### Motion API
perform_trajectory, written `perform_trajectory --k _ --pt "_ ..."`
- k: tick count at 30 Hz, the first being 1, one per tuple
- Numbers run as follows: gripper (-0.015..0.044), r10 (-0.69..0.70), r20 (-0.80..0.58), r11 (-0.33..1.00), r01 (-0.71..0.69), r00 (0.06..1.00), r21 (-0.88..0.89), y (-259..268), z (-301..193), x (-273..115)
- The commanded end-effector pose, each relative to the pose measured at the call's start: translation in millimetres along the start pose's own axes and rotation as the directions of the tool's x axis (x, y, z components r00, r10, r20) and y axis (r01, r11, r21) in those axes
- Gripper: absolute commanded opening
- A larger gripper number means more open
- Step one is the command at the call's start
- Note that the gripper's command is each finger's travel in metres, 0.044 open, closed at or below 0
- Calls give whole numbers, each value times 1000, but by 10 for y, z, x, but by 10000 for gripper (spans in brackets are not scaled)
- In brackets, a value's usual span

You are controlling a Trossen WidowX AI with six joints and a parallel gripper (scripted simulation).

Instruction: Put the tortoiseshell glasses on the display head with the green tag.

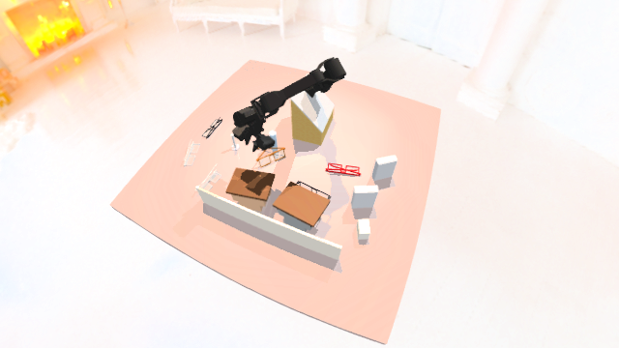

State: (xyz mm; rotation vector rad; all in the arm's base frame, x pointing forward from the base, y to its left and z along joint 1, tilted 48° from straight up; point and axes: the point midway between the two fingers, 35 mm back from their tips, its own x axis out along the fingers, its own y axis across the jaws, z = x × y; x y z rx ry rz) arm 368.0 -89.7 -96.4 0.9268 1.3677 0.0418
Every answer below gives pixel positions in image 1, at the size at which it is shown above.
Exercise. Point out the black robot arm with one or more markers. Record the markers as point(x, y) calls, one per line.
point(270, 102)

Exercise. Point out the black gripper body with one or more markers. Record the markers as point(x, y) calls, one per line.
point(262, 141)

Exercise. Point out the light blue cylinder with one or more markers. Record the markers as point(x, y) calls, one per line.
point(273, 135)

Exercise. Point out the long white flat panel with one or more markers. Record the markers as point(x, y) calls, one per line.
point(271, 225)

